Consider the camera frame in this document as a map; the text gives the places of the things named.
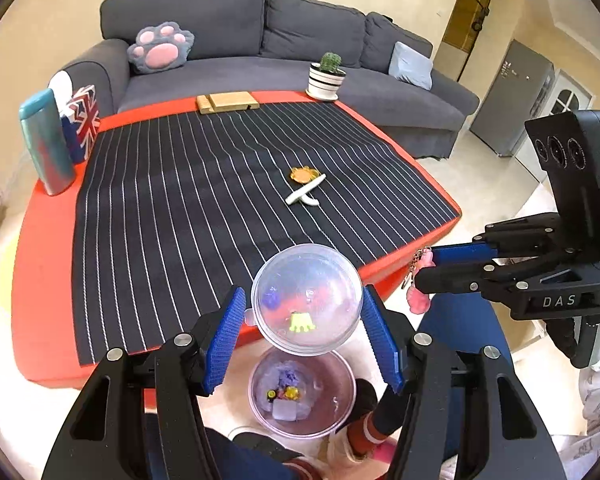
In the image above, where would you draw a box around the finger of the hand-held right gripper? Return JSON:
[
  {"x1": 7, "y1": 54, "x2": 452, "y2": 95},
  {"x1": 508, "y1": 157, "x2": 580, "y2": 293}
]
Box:
[
  {"x1": 431, "y1": 212, "x2": 566, "y2": 265},
  {"x1": 414, "y1": 247, "x2": 581, "y2": 297}
]

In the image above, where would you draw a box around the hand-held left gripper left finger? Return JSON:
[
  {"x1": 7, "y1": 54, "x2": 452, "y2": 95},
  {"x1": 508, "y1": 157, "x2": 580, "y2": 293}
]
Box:
[{"x1": 40, "y1": 286, "x2": 247, "y2": 480}]

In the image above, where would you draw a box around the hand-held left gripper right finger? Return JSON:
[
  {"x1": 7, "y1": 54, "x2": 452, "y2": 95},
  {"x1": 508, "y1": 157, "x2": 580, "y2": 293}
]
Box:
[{"x1": 362, "y1": 285, "x2": 563, "y2": 480}]

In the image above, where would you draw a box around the pink keychain charm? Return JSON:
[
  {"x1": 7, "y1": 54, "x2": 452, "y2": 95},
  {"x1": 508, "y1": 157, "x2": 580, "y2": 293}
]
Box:
[{"x1": 404, "y1": 246, "x2": 438, "y2": 316}]

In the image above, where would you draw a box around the translucent pink trash bin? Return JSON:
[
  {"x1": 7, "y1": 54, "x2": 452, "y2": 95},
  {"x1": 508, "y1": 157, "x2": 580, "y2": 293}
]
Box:
[{"x1": 247, "y1": 347, "x2": 356, "y2": 437}]

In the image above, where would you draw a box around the clear round container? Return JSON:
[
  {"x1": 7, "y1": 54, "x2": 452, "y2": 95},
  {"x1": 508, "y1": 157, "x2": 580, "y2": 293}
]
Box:
[{"x1": 244, "y1": 243, "x2": 365, "y2": 357}]

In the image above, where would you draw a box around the person's right leg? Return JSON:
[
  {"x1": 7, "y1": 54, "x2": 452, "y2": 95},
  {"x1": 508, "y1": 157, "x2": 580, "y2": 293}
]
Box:
[{"x1": 330, "y1": 290, "x2": 513, "y2": 473}]

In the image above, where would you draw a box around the person's leg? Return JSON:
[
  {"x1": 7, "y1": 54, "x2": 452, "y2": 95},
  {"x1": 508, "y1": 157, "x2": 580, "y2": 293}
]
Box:
[
  {"x1": 330, "y1": 290, "x2": 513, "y2": 473},
  {"x1": 145, "y1": 410, "x2": 321, "y2": 480}
]

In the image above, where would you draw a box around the crumpled clear plastic bag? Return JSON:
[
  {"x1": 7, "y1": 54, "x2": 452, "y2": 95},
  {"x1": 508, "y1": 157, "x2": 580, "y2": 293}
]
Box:
[{"x1": 265, "y1": 365, "x2": 308, "y2": 391}]

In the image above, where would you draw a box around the white panelled door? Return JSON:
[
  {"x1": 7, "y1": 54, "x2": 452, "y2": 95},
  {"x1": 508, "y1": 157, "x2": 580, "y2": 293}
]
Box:
[{"x1": 515, "y1": 71, "x2": 593, "y2": 181}]

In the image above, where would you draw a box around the person's left leg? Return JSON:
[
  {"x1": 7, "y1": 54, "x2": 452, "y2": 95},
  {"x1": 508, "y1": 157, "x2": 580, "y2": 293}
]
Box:
[{"x1": 145, "y1": 410, "x2": 321, "y2": 480}]

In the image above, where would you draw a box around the grey refrigerator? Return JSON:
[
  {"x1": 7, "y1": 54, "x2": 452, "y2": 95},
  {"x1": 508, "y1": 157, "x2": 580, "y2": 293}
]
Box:
[{"x1": 470, "y1": 40, "x2": 555, "y2": 157}]

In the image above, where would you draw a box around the black striped table mat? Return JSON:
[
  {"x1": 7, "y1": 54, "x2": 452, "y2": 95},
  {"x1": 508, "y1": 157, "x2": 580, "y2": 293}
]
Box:
[{"x1": 72, "y1": 101, "x2": 462, "y2": 367}]

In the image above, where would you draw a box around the white plastic knife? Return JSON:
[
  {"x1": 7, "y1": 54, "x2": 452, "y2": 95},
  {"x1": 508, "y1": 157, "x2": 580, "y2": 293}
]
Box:
[{"x1": 286, "y1": 173, "x2": 327, "y2": 206}]

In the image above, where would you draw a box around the light blue cushion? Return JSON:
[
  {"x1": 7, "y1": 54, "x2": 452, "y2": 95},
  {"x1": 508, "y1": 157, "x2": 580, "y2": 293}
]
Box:
[{"x1": 388, "y1": 41, "x2": 434, "y2": 91}]

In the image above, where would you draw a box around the wooden doorway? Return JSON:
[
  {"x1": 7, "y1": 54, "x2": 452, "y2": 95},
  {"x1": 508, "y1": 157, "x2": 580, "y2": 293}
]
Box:
[{"x1": 440, "y1": 0, "x2": 496, "y2": 83}]

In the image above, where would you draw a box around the potted cactus in striped pot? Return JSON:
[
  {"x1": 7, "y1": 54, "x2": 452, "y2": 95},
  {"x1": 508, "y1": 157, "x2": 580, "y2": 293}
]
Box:
[{"x1": 306, "y1": 51, "x2": 347, "y2": 101}]

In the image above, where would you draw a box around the yellow round object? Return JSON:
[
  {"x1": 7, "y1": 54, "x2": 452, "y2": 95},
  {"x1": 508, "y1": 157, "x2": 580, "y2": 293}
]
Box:
[{"x1": 0, "y1": 240, "x2": 26, "y2": 311}]

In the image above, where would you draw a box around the wooden phone stand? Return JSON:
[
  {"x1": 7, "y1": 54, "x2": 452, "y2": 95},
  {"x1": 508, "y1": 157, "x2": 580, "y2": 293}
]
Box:
[{"x1": 196, "y1": 90, "x2": 260, "y2": 115}]

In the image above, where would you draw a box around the flag print tissue box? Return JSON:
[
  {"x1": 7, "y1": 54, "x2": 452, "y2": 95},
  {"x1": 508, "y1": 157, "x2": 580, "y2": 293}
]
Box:
[{"x1": 50, "y1": 72, "x2": 102, "y2": 163}]

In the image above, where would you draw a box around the teal bottle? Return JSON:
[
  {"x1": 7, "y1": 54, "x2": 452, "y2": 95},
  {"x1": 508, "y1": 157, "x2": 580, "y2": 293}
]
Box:
[{"x1": 19, "y1": 88, "x2": 77, "y2": 197}]

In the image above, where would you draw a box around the dark grey sofa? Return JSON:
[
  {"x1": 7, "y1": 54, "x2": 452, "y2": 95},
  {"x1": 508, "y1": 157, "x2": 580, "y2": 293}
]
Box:
[{"x1": 50, "y1": 0, "x2": 481, "y2": 161}]

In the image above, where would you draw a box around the grey pink paw cushion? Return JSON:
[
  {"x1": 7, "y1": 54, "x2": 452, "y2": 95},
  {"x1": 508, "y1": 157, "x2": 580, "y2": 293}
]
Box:
[{"x1": 126, "y1": 21, "x2": 196, "y2": 75}]

